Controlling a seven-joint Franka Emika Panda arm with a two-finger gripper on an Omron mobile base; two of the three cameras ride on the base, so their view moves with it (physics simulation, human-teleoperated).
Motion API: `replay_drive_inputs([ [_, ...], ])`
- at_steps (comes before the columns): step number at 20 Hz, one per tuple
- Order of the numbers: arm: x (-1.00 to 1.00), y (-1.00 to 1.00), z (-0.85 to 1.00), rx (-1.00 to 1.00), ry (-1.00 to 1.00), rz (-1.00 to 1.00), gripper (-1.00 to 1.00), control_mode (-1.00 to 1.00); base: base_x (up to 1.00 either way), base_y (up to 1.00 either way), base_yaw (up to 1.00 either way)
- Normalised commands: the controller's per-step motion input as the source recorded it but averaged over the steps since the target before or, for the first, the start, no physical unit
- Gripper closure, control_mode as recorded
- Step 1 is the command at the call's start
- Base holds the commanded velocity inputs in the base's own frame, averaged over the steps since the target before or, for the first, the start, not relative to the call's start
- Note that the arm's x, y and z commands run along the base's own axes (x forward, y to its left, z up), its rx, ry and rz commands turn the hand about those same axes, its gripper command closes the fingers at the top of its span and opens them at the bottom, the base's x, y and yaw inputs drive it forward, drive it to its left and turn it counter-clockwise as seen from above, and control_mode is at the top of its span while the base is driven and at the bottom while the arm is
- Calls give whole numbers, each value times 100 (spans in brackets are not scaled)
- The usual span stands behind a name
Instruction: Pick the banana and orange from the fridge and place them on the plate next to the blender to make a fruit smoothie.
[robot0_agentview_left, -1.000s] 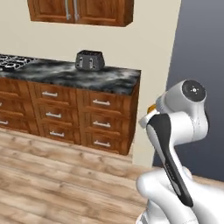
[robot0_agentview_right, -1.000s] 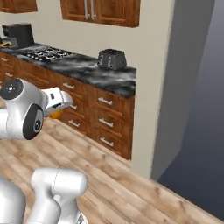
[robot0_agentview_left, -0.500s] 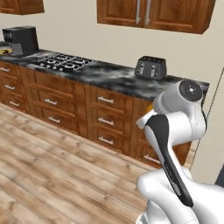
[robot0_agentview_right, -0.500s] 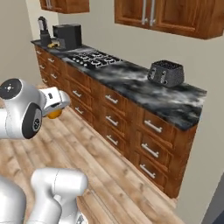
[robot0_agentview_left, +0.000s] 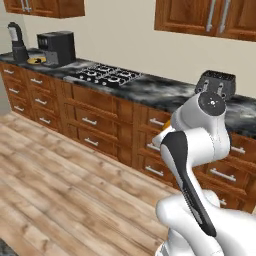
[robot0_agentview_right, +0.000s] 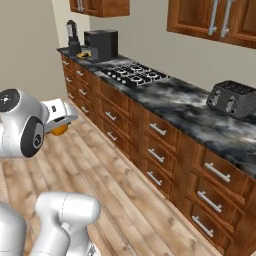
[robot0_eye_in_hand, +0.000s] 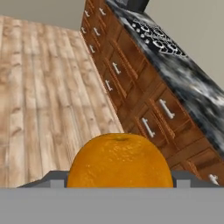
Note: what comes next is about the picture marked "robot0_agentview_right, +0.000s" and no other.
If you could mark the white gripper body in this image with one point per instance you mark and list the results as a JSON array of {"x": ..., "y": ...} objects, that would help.
[{"x": 68, "y": 115}]

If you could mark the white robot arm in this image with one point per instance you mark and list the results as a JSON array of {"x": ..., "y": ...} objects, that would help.
[{"x": 16, "y": 133}]

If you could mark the orange fruit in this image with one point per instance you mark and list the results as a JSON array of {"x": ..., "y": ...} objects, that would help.
[{"x": 60, "y": 130}]

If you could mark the yellow banana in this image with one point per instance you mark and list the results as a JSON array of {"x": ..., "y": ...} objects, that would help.
[{"x": 80, "y": 55}]

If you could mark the small round plate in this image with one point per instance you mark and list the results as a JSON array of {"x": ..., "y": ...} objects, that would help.
[{"x": 89, "y": 52}]

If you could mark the black blender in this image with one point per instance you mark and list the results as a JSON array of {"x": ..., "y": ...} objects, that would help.
[{"x": 73, "y": 36}]

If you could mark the wooden drawer front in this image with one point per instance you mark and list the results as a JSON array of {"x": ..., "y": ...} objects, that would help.
[
  {"x": 165, "y": 186},
  {"x": 89, "y": 76},
  {"x": 121, "y": 142},
  {"x": 235, "y": 180},
  {"x": 74, "y": 81},
  {"x": 170, "y": 133},
  {"x": 218, "y": 238},
  {"x": 91, "y": 96},
  {"x": 92, "y": 115},
  {"x": 75, "y": 100},
  {"x": 168, "y": 161},
  {"x": 120, "y": 121},
  {"x": 71, "y": 65},
  {"x": 228, "y": 211}
]

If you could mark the black gas hob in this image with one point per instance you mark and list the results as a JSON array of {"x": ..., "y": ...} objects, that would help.
[{"x": 135, "y": 74}]

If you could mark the black coffee machine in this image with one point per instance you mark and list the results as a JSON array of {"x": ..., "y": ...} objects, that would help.
[{"x": 103, "y": 43}]

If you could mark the wooden cupboard door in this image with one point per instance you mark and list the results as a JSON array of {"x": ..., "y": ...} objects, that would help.
[
  {"x": 243, "y": 20},
  {"x": 190, "y": 15}
]

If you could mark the dark grey toaster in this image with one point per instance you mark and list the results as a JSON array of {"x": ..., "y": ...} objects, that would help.
[{"x": 233, "y": 98}]

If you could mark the wooden wall cupboard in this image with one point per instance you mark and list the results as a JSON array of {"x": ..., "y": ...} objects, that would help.
[{"x": 103, "y": 7}]

